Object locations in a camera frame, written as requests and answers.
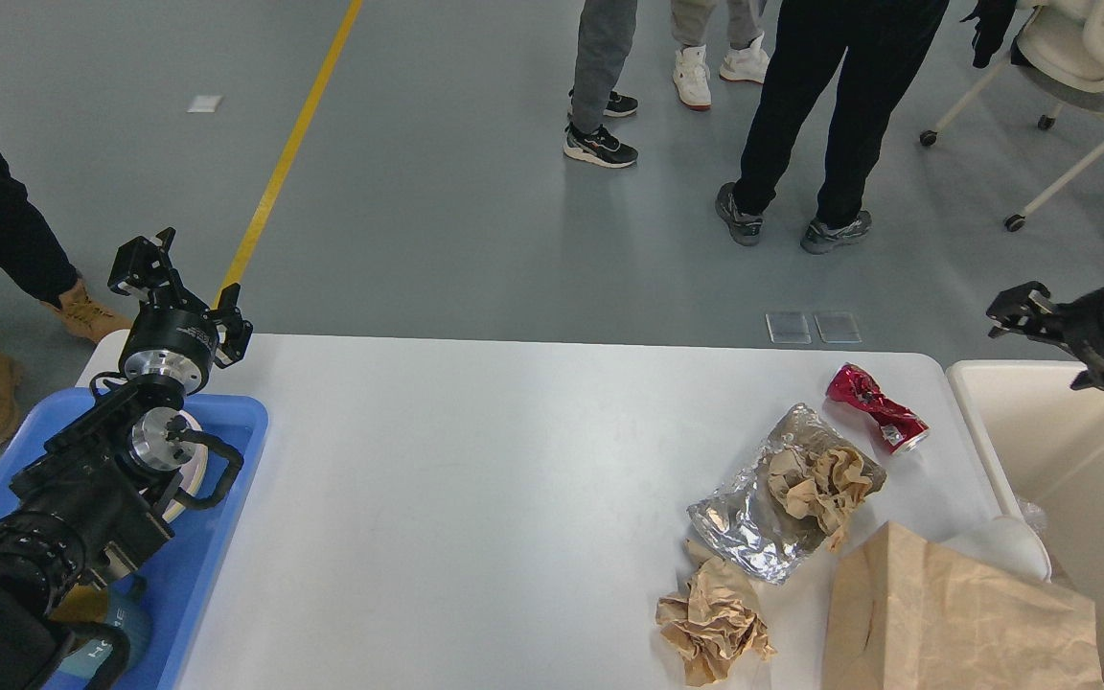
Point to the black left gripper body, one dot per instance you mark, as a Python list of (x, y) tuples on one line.
[(173, 343)]

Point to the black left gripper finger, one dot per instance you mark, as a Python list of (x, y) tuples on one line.
[(234, 331), (143, 269)]

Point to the aluminium foil tray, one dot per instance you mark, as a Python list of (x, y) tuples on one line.
[(1033, 515)]

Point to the paper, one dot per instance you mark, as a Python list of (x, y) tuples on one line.
[(827, 486)]

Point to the foil bag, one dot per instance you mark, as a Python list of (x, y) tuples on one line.
[(742, 522)]

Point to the brown paper bag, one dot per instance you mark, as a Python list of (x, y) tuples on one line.
[(908, 613)]

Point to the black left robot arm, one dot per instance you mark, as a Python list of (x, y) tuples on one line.
[(91, 507)]

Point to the cream plastic bin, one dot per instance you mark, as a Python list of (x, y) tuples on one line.
[(1043, 441)]

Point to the red small object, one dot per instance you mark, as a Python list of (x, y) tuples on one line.
[(899, 428)]

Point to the clear floor plate right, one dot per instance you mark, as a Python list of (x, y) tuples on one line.
[(838, 327)]

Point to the clear floor plate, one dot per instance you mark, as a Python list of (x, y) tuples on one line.
[(838, 327), (788, 327)]

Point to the white paper bowl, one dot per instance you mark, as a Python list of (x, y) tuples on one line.
[(1007, 543)]

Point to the clear floor plate left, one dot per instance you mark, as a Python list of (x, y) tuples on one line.
[(788, 327)]

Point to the blue plastic tray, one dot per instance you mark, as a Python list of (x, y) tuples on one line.
[(183, 573)]

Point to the white office chair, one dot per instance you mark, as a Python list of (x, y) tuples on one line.
[(1059, 47)]

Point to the black jacket on chair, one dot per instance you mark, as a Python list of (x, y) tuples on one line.
[(993, 21)]

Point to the teal HOME mug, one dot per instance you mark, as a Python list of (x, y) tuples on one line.
[(90, 652)]

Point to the crumpled brown paper ball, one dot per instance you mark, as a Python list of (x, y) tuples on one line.
[(714, 618)]

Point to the person in black sneakers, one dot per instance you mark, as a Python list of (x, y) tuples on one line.
[(604, 41)]

